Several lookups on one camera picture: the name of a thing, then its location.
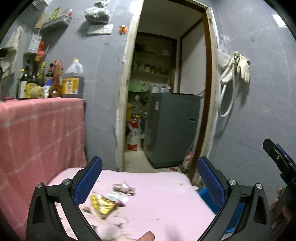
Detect operator right hand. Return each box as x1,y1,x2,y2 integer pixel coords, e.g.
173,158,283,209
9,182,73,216
269,186,295,234

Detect operator left hand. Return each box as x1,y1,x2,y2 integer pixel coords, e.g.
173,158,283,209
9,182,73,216
137,231,155,241

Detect blue plastic bucket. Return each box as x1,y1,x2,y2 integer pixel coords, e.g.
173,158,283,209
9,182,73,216
199,187,245,233

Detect yellow snack wrapper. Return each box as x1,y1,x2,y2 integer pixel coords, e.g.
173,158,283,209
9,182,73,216
90,195,117,219

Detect pink floral table cover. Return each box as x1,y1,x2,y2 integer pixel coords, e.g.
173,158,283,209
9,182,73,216
47,167,216,241

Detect pink checked cloth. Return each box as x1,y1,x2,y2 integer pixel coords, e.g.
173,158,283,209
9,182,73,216
1,98,86,240

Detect silver crumpled wrapper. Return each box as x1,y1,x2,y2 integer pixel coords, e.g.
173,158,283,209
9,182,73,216
112,182,135,196

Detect grey refrigerator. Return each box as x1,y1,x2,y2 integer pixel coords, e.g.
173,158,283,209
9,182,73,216
144,93,201,169

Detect brown snack pouch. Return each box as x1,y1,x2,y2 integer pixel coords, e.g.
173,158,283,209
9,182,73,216
49,59,63,97

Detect dark sauce bottle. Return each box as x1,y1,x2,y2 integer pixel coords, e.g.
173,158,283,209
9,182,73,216
18,64,30,100

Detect yellow label sauce bottle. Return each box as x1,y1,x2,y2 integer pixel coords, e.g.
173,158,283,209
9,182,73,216
26,60,39,99

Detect large oil jug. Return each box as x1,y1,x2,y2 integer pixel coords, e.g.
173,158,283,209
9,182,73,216
61,58,84,98

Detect green box on shelf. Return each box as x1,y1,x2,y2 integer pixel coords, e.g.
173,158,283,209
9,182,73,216
128,83,142,93

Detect beige hanging towel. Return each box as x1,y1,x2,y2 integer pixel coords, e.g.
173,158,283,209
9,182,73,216
1,26,23,78

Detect white plastic bag bundle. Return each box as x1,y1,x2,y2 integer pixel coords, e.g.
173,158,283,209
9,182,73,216
84,1,110,24

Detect white hose loop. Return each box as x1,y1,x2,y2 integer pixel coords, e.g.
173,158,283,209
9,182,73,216
217,69,236,118

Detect white gloves on wall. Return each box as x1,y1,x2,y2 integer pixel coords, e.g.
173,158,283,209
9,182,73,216
220,51,250,85

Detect grey wall shelf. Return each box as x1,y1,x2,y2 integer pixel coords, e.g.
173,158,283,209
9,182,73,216
41,15,72,33

